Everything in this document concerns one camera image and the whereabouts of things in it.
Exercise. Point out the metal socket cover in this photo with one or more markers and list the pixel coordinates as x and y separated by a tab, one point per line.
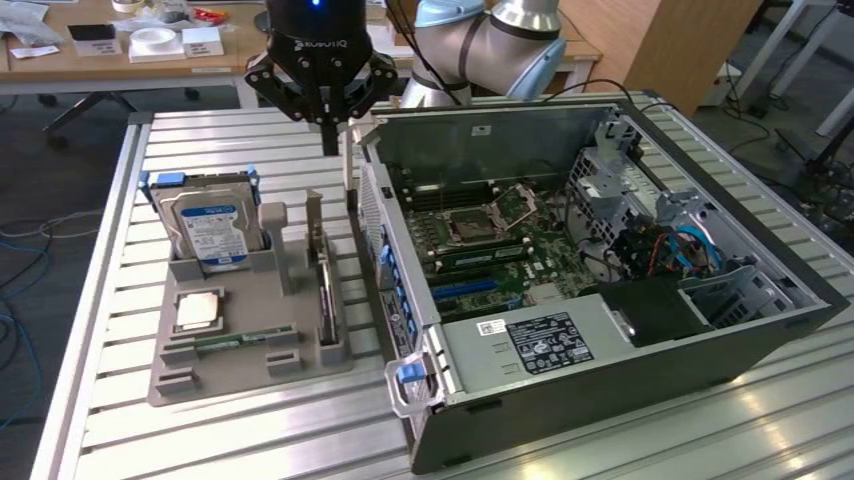
532	204

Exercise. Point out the white paper stack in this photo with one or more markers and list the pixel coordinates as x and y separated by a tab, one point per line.
403	47

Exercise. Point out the hard disk with blue carrier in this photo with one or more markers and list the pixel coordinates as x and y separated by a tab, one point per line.
213	225

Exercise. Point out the black Nvidia graphics card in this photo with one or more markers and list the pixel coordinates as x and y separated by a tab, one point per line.
327	300

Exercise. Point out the flat white box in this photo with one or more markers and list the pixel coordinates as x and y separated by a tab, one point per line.
160	56

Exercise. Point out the wooden desk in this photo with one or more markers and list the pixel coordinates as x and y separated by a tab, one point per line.
40	67

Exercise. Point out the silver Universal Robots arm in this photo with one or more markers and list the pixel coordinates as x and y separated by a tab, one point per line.
520	30

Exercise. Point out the grey plastic bag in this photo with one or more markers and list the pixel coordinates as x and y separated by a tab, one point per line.
26	25

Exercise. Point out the black and white box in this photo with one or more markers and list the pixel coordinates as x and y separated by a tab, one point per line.
93	32

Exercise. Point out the blue case latch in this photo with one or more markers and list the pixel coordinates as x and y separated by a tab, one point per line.
408	375

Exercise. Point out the thin metal locking lever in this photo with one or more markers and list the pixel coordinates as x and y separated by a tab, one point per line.
441	197

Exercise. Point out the grey power supply unit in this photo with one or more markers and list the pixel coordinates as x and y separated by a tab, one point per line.
480	360

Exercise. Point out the red packet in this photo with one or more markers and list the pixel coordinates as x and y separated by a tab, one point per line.
208	16

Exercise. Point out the black open PC case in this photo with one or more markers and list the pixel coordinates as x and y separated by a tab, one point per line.
600	415

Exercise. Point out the blue card retainer clips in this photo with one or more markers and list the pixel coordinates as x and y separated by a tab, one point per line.
400	300

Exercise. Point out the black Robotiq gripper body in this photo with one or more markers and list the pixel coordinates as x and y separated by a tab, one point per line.
313	45

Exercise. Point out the silver chipset heatsink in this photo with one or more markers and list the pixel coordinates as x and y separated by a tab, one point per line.
543	296

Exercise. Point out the white paper red mark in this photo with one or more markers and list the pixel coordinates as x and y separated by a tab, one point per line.
33	51

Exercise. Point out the clear bag dark content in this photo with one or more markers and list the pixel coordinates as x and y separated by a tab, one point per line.
175	17

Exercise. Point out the black RAM slot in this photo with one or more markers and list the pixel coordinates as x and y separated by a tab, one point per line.
507	241
460	186
460	191
460	200
460	195

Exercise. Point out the wooden cabinet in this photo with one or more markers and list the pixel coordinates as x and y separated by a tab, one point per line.
707	85

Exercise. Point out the metal disk bay tray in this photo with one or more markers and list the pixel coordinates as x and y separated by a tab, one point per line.
727	300

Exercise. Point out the black round lamp base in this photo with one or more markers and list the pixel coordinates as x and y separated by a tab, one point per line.
261	22

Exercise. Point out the white tape roll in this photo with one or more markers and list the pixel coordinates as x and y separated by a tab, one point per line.
136	42

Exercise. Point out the black floor stand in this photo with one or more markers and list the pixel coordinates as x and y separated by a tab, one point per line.
823	165

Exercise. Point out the blue expansion slot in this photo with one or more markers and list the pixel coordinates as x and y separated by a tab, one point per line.
467	287

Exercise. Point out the white table frame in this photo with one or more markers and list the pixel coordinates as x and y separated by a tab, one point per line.
839	115

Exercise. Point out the metal disk bay cage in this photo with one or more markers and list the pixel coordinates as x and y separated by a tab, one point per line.
600	200

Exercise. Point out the grey parts rack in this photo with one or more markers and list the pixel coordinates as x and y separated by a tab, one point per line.
267	310

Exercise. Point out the black plastic shroud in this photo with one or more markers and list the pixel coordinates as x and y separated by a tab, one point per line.
654	310

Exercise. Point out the white labelled box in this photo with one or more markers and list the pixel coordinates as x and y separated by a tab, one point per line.
200	37

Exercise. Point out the silver CPU chip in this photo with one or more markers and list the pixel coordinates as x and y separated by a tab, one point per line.
196	310

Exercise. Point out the CPU socket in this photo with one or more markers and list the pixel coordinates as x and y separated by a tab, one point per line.
469	227

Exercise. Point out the beige masking tape roll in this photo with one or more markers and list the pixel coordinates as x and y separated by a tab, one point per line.
120	7

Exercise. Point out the green motherboard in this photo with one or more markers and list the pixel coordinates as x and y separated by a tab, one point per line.
547	250

